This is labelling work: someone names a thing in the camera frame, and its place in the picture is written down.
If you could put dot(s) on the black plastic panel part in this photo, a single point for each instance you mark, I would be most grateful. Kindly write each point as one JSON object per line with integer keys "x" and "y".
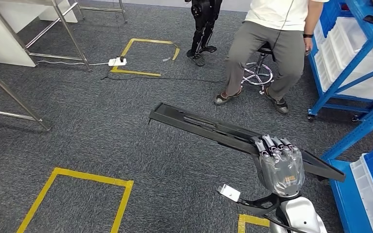
{"x": 173, "y": 115}

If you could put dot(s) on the white power strip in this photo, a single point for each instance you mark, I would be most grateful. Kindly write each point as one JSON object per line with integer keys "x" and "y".
{"x": 115, "y": 62}

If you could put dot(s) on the chrome stool with black seat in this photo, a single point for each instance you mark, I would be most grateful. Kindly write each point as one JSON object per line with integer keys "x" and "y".
{"x": 265, "y": 49}

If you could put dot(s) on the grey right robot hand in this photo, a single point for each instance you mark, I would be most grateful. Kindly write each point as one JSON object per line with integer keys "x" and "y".
{"x": 279, "y": 173}

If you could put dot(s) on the person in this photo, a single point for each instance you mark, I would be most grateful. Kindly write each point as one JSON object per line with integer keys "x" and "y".
{"x": 263, "y": 48}

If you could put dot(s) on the white plastic crate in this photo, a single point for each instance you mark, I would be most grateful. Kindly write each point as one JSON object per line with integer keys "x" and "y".
{"x": 366, "y": 199}
{"x": 341, "y": 38}

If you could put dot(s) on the black humanoid robot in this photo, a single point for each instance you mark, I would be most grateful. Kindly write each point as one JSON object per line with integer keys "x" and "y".
{"x": 202, "y": 19}

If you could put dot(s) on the yellow floor tape square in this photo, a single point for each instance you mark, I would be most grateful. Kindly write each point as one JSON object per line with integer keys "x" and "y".
{"x": 135, "y": 72}
{"x": 93, "y": 177}
{"x": 254, "y": 220}

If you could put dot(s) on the blue metal shelf rack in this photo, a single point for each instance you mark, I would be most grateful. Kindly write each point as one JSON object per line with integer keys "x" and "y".
{"x": 350, "y": 67}
{"x": 360, "y": 127}

